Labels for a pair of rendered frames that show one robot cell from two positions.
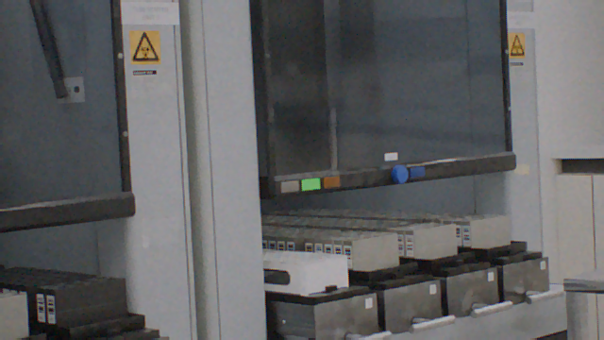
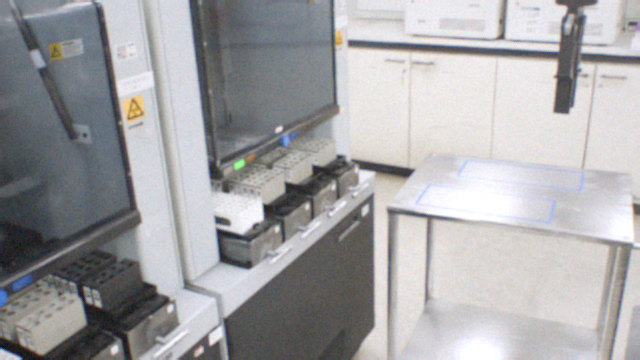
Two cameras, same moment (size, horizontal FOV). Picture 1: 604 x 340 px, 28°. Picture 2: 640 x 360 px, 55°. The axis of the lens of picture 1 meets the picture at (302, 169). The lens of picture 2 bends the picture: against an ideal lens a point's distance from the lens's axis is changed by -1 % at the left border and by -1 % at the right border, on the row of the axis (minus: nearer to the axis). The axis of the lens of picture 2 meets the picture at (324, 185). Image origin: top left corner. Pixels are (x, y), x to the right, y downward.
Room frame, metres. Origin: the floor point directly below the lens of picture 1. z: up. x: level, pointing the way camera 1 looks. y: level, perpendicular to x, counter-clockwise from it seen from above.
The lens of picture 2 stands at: (0.45, 0.18, 1.51)
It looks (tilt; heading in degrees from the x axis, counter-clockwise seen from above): 23 degrees down; 344
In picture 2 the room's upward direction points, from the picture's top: 2 degrees counter-clockwise
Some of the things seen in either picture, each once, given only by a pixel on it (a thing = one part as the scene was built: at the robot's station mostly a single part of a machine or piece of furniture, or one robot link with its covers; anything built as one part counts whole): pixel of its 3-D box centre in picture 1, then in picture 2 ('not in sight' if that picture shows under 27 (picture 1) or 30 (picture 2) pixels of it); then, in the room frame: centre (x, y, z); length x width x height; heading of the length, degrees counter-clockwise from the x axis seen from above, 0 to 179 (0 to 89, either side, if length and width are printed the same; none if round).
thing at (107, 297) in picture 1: (88, 305); (118, 286); (1.61, 0.29, 0.85); 0.12 x 0.02 x 0.06; 134
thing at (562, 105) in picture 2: not in sight; (563, 95); (1.40, -0.57, 1.20); 0.03 x 0.01 x 0.07; 44
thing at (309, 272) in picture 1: (262, 273); (207, 209); (1.96, 0.07, 0.83); 0.30 x 0.10 x 0.06; 44
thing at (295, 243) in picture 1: (314, 250); (231, 181); (2.09, -0.01, 0.85); 0.12 x 0.02 x 0.06; 134
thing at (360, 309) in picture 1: (211, 299); (171, 218); (2.06, 0.17, 0.78); 0.73 x 0.14 x 0.09; 44
